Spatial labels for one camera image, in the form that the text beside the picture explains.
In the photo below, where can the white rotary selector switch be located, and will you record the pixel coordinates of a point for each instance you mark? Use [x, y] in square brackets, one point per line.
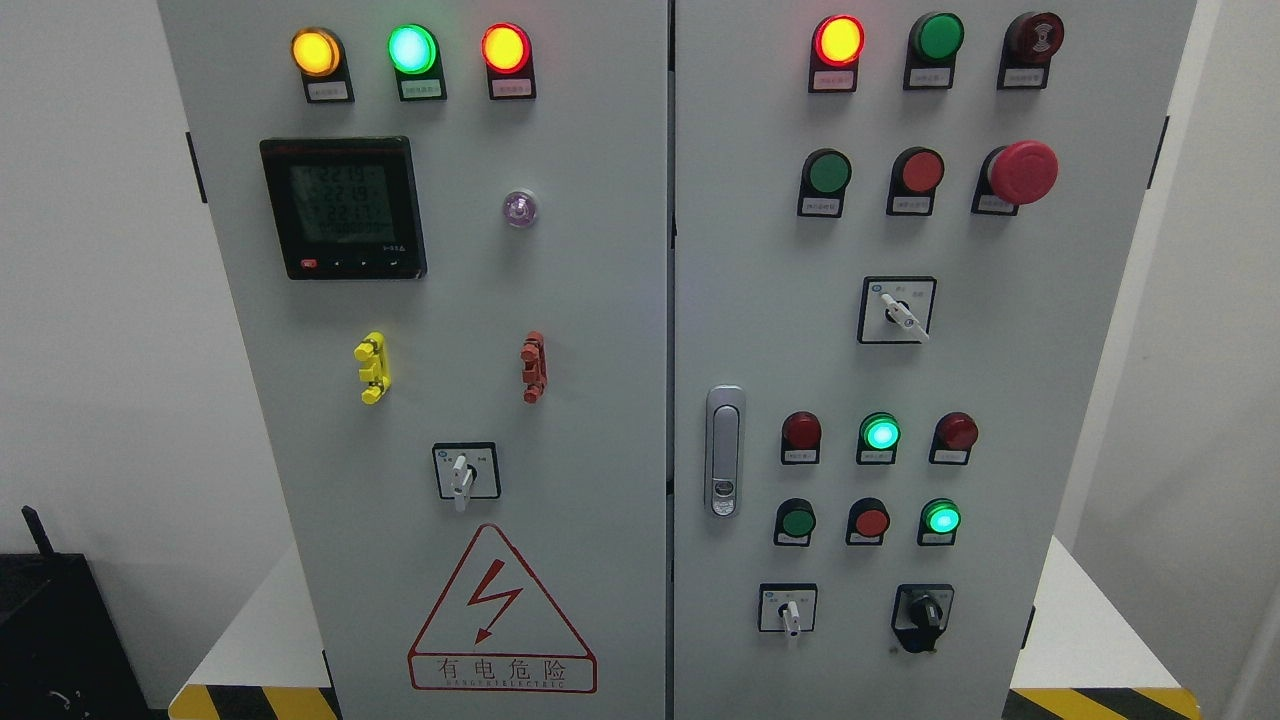
[789, 608]
[896, 309]
[466, 472]

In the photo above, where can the yellow indicator light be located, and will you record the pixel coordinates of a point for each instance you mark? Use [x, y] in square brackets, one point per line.
[321, 58]

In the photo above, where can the red terminal connector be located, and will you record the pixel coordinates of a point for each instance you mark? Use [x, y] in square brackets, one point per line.
[534, 373]

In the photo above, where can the dark red indicator light left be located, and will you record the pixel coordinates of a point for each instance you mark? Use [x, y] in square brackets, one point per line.
[800, 439]

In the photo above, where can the dark red indicator light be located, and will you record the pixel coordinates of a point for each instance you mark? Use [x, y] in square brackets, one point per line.
[800, 439]
[954, 438]

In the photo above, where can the grey left cabinet door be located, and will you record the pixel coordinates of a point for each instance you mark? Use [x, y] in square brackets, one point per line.
[583, 470]

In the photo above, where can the grey cabinet door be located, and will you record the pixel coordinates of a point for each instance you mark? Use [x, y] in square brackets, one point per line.
[771, 302]
[583, 470]

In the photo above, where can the green lit indicator light middle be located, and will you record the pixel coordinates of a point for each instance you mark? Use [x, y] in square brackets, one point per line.
[879, 437]

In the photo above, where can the green lit indicator light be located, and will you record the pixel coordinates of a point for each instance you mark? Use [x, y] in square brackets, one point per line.
[879, 437]
[415, 55]

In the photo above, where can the green push button second row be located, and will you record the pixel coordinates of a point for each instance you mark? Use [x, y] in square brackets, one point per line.
[824, 178]

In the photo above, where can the yellow terminal connector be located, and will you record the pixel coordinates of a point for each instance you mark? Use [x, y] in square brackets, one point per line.
[371, 354]

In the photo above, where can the red push button lower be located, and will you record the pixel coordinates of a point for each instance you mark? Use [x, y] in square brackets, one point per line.
[867, 522]

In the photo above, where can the grey right cabinet door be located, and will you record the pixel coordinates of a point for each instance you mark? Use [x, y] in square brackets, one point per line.
[771, 302]

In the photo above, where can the red electric hazard warning sign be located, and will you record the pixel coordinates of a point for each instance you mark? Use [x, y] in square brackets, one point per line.
[495, 628]

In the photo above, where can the dark red indicator light right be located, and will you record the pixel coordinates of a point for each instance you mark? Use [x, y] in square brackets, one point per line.
[954, 438]

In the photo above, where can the black digital power meter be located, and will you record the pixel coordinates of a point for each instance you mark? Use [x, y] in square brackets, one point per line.
[345, 209]

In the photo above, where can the red push button second row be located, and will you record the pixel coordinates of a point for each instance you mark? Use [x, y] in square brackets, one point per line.
[914, 177]

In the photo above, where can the green lit push button lower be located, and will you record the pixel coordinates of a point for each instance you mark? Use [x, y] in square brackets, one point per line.
[939, 520]

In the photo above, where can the red-orange indicator light left door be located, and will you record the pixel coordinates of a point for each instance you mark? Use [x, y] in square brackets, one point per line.
[510, 70]

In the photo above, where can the red lit indicator light right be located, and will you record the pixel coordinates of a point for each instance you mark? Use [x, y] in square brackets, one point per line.
[835, 50]

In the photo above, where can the green lit indicator light top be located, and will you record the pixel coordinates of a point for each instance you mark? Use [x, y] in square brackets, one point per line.
[415, 55]

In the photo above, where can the red emergency stop mushroom button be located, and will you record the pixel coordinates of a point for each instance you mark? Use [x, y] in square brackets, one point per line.
[1015, 175]

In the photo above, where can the green push button top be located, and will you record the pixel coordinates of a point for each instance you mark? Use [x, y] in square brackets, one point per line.
[933, 44]

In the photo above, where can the dark red buzzer alarm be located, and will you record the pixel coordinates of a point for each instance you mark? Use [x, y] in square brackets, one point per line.
[1029, 45]

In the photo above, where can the white platform with hazard stripes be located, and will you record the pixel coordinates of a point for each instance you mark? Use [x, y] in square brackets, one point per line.
[1081, 660]

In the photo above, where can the black box with antenna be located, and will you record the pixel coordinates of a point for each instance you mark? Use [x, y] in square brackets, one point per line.
[60, 655]

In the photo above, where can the silver door handle lock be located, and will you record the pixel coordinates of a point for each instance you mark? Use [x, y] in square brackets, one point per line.
[722, 449]

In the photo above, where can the black rotary knob switch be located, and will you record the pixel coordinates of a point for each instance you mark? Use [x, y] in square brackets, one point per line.
[920, 615]

